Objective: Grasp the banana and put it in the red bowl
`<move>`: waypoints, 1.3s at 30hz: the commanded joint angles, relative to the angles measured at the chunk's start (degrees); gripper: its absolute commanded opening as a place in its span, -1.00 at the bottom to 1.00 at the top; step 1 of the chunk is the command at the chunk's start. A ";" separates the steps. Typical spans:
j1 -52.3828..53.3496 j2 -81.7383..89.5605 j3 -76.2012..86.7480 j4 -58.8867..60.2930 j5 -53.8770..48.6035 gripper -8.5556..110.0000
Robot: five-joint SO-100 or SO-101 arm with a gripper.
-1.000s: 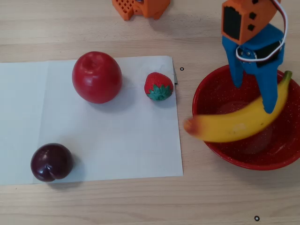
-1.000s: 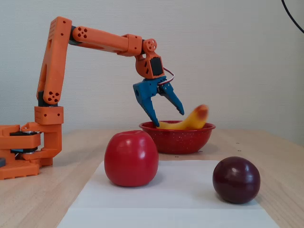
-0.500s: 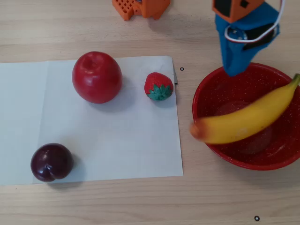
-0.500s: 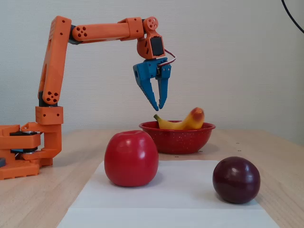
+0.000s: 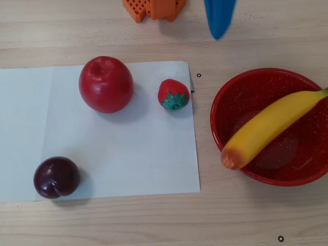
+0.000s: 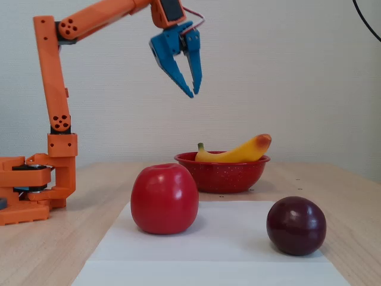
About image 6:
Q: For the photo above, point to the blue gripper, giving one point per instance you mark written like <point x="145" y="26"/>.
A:
<point x="167" y="44"/>

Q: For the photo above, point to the yellow toy banana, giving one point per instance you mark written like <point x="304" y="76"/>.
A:
<point x="244" y="152"/>

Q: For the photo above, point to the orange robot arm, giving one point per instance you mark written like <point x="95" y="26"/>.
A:
<point x="53" y="83"/>

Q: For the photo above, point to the orange robot base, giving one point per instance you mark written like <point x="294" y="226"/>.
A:
<point x="62" y="178"/>

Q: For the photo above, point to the red speckled bowl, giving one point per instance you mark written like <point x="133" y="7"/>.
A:
<point x="223" y="177"/>

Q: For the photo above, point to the red apple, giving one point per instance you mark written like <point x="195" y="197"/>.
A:
<point x="163" y="199"/>

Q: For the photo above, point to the white paper sheet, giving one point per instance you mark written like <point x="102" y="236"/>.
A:
<point x="223" y="247"/>

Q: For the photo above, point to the dark purple plum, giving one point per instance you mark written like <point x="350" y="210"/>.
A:
<point x="296" y="226"/>

